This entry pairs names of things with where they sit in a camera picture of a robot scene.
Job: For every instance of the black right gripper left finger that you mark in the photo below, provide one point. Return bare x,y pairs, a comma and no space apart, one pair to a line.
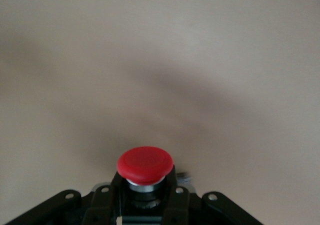
102,205

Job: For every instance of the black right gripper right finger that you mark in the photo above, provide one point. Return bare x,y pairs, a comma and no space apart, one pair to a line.
180,205

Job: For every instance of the red push button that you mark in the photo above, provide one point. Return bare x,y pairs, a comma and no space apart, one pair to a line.
145,162

